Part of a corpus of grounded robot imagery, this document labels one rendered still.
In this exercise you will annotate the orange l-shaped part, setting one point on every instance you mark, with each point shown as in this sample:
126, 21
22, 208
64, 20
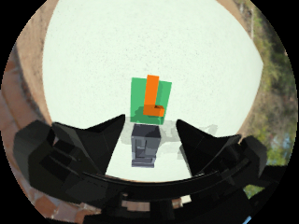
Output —
149, 109

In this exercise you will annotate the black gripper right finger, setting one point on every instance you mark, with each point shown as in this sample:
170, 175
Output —
201, 148

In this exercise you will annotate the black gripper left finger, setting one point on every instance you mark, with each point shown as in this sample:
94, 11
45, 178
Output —
97, 142

